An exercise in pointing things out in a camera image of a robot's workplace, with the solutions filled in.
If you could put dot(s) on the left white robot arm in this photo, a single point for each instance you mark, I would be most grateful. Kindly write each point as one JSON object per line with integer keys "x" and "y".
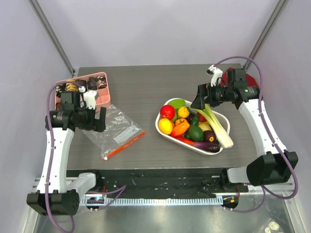
{"x": 53, "y": 193}

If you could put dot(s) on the white green toy leek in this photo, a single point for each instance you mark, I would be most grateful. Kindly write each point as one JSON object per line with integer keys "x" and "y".
{"x": 221, "y": 134}

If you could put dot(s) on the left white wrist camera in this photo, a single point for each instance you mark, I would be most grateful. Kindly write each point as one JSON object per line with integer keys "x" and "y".
{"x": 88, "y": 98}

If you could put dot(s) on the pink divided snack tray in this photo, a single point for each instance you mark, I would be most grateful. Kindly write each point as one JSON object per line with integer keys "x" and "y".
{"x": 97, "y": 81}

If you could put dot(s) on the clear zip top bag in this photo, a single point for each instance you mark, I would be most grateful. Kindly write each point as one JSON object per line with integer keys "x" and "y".
{"x": 121, "y": 132}

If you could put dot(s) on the red folded cloth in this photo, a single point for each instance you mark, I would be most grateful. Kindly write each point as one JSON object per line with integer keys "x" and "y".
{"x": 251, "y": 81}

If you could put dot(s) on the red toy apple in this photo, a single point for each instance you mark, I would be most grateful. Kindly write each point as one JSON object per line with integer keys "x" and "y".
{"x": 167, "y": 111}

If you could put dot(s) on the yellow orange toy fruit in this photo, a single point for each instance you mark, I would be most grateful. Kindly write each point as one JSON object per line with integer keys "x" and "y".
{"x": 165, "y": 126}

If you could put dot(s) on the green toy avocado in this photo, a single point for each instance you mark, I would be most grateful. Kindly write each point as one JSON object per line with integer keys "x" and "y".
{"x": 196, "y": 133}

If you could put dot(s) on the dark purple toy mangosteen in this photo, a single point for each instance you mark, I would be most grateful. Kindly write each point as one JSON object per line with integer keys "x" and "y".
{"x": 209, "y": 136}

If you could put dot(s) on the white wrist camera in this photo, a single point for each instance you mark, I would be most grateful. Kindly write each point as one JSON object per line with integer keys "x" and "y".
{"x": 215, "y": 74}
{"x": 88, "y": 98}

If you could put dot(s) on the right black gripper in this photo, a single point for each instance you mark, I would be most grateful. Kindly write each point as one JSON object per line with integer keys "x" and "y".
{"x": 201, "y": 93}

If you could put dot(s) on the tan striped pastry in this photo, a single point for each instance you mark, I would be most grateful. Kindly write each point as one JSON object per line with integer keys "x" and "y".
{"x": 70, "y": 86}

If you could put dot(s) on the purple toy eggplant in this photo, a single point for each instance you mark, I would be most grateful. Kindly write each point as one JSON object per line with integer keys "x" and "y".
{"x": 207, "y": 146}

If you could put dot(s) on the orange toy bell pepper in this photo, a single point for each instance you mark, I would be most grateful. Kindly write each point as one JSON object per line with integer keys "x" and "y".
{"x": 180, "y": 129}

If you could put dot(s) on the red toy chili pepper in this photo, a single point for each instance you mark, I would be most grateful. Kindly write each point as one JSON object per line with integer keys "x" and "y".
{"x": 185, "y": 140}

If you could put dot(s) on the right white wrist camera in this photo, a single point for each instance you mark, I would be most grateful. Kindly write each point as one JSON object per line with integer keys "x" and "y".
{"x": 215, "y": 74}

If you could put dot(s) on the yellow toy lemon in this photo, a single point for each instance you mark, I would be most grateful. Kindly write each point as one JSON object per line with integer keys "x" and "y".
{"x": 204, "y": 126}

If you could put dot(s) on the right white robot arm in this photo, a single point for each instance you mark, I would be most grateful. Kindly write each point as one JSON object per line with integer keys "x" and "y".
{"x": 274, "y": 163}

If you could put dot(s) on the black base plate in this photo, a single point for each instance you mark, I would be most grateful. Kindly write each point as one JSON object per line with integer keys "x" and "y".
{"x": 162, "y": 183}

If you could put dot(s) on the orange toy tomato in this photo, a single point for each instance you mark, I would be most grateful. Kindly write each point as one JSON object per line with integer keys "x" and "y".
{"x": 179, "y": 121}

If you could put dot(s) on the light green toy fruit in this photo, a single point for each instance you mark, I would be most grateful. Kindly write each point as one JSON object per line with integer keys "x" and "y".
{"x": 177, "y": 103}

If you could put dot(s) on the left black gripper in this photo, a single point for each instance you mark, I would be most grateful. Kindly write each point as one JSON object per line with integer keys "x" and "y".
{"x": 97, "y": 124}

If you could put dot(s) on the yellow toy pepper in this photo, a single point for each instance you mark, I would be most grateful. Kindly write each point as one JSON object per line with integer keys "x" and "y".
{"x": 183, "y": 112}

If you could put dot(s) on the white plastic basket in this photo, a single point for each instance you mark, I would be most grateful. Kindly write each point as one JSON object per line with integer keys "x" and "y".
{"x": 194, "y": 119}

